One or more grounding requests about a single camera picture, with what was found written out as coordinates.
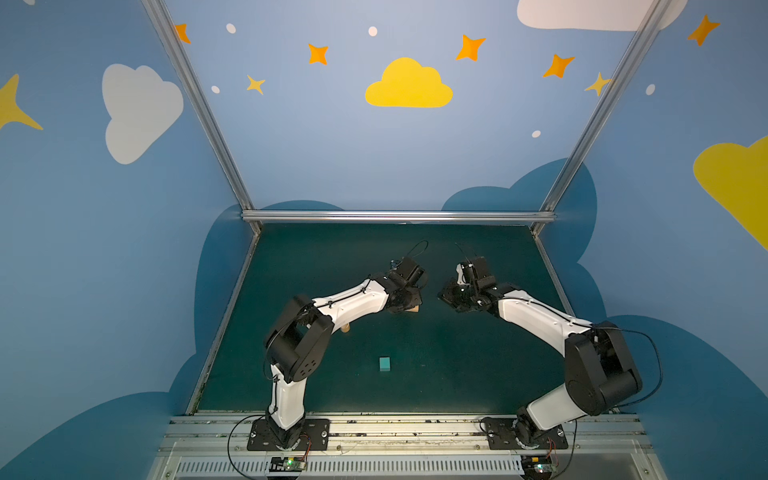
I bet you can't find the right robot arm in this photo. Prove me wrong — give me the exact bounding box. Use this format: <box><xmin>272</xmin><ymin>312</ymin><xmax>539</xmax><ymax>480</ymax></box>
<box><xmin>439</xmin><ymin>280</ymin><xmax>643</xmax><ymax>449</ymax></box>

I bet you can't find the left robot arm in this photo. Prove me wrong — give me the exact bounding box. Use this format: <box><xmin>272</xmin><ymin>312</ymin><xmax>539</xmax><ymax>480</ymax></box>
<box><xmin>265</xmin><ymin>273</ymin><xmax>423</xmax><ymax>450</ymax></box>

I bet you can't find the right controller board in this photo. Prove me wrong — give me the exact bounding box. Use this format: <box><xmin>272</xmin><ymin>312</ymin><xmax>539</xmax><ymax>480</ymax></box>
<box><xmin>520</xmin><ymin>456</ymin><xmax>555</xmax><ymax>480</ymax></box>

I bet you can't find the controller board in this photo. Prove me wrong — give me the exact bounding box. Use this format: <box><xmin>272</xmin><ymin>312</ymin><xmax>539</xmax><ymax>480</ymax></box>
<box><xmin>520</xmin><ymin>456</ymin><xmax>555</xmax><ymax>480</ymax></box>
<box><xmin>268</xmin><ymin>457</ymin><xmax>307</xmax><ymax>475</ymax></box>

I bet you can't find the left controller board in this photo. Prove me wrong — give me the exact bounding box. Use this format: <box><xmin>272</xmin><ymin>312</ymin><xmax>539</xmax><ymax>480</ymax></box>
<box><xmin>268</xmin><ymin>457</ymin><xmax>307</xmax><ymax>475</ymax></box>

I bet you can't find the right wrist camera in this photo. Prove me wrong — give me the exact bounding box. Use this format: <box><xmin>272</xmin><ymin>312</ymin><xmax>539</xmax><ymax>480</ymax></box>
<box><xmin>456</xmin><ymin>256</ymin><xmax>497</xmax><ymax>291</ymax></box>

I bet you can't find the back aluminium frame bar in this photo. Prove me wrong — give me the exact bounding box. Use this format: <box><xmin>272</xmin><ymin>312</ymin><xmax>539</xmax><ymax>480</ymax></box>
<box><xmin>241</xmin><ymin>210</ymin><xmax>556</xmax><ymax>224</ymax></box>

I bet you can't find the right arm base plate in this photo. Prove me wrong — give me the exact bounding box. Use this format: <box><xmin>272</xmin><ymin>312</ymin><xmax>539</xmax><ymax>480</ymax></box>
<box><xmin>479</xmin><ymin>417</ymin><xmax>568</xmax><ymax>450</ymax></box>

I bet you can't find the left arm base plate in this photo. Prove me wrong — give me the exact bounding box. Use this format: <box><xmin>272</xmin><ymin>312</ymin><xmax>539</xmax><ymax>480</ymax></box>
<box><xmin>246</xmin><ymin>417</ymin><xmax>330</xmax><ymax>451</ymax></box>

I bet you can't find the aluminium front rail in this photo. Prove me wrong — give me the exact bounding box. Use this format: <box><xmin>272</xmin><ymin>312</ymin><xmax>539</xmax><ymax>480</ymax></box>
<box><xmin>148</xmin><ymin>412</ymin><xmax>666</xmax><ymax>479</ymax></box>

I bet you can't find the right aluminium frame post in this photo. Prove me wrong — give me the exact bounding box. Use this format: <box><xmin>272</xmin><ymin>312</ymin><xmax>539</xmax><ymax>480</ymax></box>
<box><xmin>539</xmin><ymin>0</ymin><xmax>673</xmax><ymax>222</ymax></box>

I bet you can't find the aluminium frame post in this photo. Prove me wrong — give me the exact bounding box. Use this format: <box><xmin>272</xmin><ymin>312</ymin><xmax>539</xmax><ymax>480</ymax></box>
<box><xmin>141</xmin><ymin>0</ymin><xmax>253</xmax><ymax>214</ymax></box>
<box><xmin>539</xmin><ymin>0</ymin><xmax>673</xmax><ymax>222</ymax></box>

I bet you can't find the left aluminium frame post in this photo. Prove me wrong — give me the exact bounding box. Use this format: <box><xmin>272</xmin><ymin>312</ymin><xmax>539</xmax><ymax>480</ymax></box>
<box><xmin>141</xmin><ymin>0</ymin><xmax>253</xmax><ymax>214</ymax></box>

